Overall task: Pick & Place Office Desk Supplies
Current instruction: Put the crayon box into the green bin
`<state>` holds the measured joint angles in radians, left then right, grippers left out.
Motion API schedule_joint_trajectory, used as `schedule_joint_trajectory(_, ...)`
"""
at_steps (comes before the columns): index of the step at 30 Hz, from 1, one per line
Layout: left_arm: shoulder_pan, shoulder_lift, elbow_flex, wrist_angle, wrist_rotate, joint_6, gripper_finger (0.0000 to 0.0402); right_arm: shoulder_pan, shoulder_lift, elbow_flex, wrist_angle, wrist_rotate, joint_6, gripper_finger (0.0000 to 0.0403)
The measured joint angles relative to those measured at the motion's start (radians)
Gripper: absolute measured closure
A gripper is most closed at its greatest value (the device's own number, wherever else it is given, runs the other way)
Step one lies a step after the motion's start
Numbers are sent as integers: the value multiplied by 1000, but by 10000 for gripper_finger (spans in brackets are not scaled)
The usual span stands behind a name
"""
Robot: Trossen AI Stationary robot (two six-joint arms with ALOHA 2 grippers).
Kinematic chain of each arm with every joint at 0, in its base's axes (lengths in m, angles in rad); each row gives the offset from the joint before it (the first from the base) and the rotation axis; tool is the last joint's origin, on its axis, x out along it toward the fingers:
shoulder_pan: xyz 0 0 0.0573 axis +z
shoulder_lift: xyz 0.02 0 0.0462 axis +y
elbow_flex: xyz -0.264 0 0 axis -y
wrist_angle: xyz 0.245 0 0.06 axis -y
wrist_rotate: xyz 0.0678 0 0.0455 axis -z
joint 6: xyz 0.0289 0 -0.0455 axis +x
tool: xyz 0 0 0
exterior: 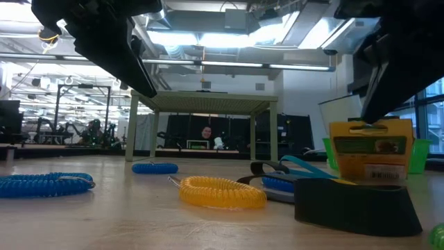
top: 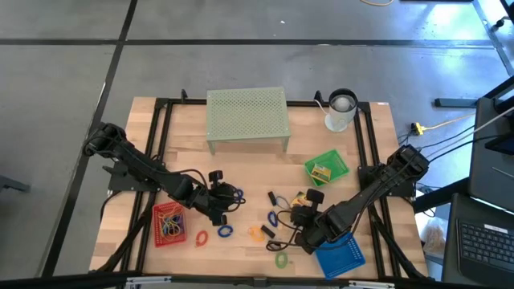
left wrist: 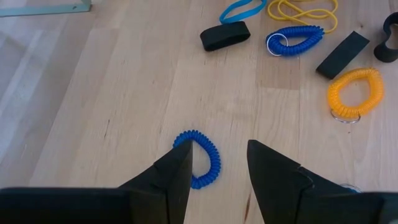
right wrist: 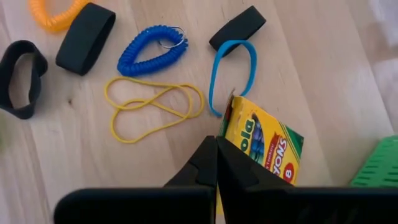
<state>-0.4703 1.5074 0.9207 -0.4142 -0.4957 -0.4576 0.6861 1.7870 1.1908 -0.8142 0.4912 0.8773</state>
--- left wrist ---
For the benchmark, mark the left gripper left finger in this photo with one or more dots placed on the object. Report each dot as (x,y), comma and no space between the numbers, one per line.
(93,205)

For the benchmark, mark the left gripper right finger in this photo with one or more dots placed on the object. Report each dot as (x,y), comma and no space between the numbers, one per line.
(311,205)

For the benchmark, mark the blue coil wristband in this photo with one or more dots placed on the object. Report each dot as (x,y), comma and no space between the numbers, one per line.
(216,161)
(298,30)
(354,189)

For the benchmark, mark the black elastic band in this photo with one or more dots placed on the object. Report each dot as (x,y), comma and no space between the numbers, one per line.
(384,53)
(342,54)
(225,35)

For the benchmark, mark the yellow rubber band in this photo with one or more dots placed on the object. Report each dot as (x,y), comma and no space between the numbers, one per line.
(300,14)

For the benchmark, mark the light blue rubber band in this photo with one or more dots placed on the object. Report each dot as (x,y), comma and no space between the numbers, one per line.
(242,15)

